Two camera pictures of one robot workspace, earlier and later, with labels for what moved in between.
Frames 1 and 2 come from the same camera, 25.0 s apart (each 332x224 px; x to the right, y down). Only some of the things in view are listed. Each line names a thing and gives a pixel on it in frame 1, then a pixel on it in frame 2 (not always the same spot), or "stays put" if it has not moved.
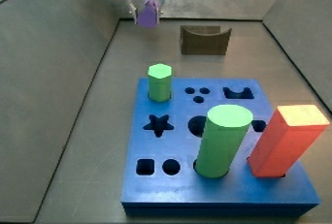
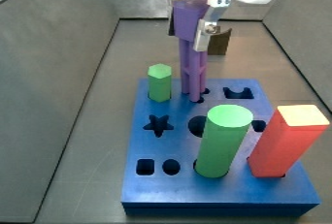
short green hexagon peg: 160,74 stays put
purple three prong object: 148,13 to 186,13
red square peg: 295,127 stays put
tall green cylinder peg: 222,137 stays put
